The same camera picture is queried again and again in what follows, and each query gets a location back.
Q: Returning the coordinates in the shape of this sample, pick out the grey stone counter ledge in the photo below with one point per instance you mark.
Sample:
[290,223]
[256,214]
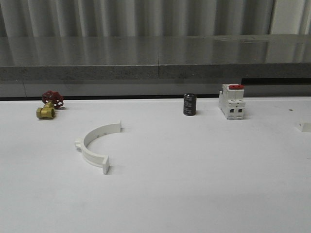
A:
[116,67]

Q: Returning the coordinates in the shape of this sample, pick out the white circuit breaker red switch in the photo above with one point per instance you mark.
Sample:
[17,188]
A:
[231,101]

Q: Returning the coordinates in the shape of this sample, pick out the white half pipe clamp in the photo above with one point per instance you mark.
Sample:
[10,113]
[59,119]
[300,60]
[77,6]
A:
[93,158]

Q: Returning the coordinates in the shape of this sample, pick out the small white plastic block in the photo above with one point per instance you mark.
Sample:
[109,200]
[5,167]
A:
[304,127]

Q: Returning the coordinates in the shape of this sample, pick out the brass valve red handwheel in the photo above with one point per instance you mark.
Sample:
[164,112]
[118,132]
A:
[52,100]

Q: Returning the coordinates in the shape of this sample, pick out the black cylindrical capacitor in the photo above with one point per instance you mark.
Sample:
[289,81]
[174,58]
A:
[189,107]

